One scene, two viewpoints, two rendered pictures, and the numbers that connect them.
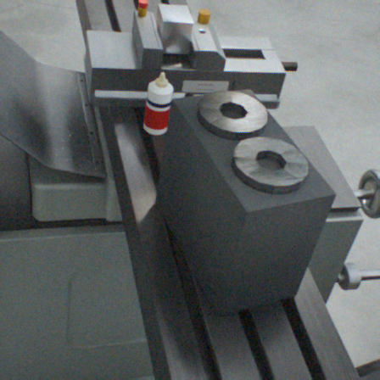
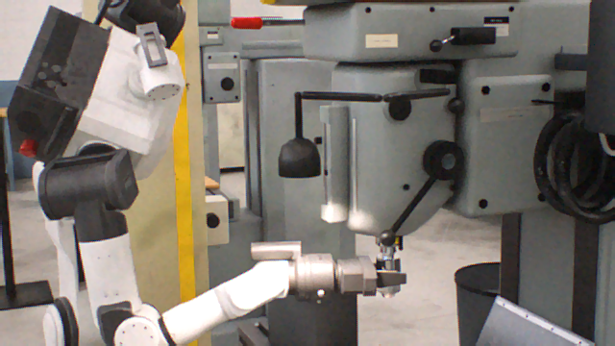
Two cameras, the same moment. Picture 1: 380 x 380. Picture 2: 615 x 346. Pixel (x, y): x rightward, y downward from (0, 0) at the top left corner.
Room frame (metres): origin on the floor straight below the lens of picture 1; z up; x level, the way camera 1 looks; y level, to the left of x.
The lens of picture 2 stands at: (2.51, -0.10, 1.68)
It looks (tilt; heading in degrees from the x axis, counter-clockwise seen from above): 10 degrees down; 178
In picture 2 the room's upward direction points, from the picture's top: 1 degrees counter-clockwise
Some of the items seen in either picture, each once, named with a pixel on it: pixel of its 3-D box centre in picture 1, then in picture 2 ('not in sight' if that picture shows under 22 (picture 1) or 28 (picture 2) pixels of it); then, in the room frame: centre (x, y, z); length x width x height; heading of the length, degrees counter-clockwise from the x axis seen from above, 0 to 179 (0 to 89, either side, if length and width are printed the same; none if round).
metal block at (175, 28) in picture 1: (173, 29); not in sight; (1.04, 0.08, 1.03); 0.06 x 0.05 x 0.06; 18
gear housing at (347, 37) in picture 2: not in sight; (408, 31); (1.01, 0.12, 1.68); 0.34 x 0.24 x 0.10; 111
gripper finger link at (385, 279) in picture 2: not in sight; (390, 279); (1.06, 0.08, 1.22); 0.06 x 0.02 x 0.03; 93
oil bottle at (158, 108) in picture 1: (159, 101); not in sight; (0.90, 0.08, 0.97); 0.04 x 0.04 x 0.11
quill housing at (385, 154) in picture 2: not in sight; (390, 145); (1.03, 0.09, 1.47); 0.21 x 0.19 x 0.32; 21
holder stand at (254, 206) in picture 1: (235, 194); (311, 310); (0.65, -0.06, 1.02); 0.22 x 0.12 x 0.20; 31
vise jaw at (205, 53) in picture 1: (202, 41); not in sight; (1.05, 0.03, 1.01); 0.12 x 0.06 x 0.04; 18
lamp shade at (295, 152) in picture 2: not in sight; (299, 156); (1.19, -0.09, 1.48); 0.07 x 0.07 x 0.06
